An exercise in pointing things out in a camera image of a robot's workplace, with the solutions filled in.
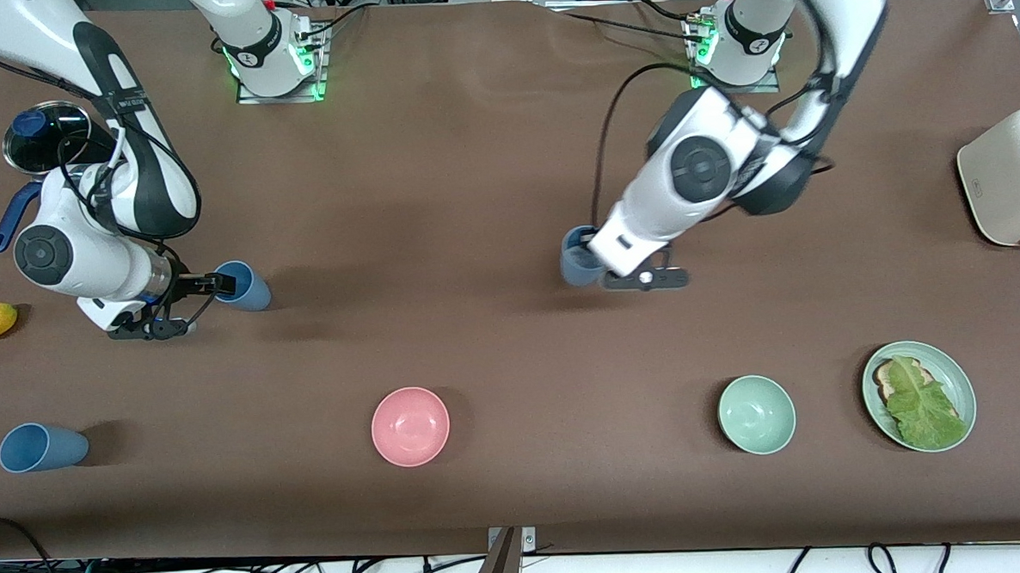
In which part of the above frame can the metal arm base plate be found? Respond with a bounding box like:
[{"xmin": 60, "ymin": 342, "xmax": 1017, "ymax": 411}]
[
  {"xmin": 233, "ymin": 19, "xmax": 331, "ymax": 107},
  {"xmin": 685, "ymin": 8, "xmax": 782, "ymax": 97}
]

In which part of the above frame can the toast slice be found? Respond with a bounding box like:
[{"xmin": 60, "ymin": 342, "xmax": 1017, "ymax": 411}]
[{"xmin": 872, "ymin": 355, "xmax": 955, "ymax": 420}]

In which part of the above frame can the dark camera mount bar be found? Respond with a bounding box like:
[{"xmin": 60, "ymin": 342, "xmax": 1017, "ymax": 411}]
[{"xmin": 463, "ymin": 527, "xmax": 524, "ymax": 573}]

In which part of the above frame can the small metal bracket plate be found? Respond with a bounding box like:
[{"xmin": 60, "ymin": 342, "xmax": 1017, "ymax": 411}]
[{"xmin": 486, "ymin": 526, "xmax": 538, "ymax": 556}]

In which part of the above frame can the cream toaster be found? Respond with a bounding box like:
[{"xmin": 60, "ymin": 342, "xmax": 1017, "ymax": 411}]
[{"xmin": 955, "ymin": 106, "xmax": 1020, "ymax": 250}]

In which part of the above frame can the pink bowl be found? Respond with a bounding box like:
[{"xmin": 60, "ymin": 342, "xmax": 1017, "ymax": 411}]
[{"xmin": 369, "ymin": 385, "xmax": 452, "ymax": 470}]

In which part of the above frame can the black base power cable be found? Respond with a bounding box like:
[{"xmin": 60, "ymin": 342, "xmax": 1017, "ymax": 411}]
[
  {"xmin": 541, "ymin": 0, "xmax": 711, "ymax": 52},
  {"xmin": 295, "ymin": 0, "xmax": 379, "ymax": 41}
]

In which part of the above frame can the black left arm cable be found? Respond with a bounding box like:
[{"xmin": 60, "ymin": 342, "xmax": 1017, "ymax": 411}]
[{"xmin": 584, "ymin": 55, "xmax": 837, "ymax": 229}]

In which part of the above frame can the light green plate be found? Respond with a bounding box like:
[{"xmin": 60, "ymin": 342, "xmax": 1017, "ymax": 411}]
[{"xmin": 859, "ymin": 338, "xmax": 980, "ymax": 456}]

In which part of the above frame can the green lettuce leaf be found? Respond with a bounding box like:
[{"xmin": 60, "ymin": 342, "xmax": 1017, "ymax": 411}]
[{"xmin": 883, "ymin": 353, "xmax": 970, "ymax": 450}]

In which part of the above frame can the light green bowl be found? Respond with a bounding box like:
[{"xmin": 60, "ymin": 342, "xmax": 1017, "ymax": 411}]
[{"xmin": 716, "ymin": 373, "xmax": 799, "ymax": 458}]

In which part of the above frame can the black saucepan with blue handle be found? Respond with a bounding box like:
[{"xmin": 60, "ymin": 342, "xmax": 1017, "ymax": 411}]
[{"xmin": 0, "ymin": 98, "xmax": 124, "ymax": 255}]

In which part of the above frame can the blue cup with paper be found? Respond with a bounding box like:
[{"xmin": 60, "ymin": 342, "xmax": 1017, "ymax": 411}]
[{"xmin": 558, "ymin": 225, "xmax": 611, "ymax": 287}]

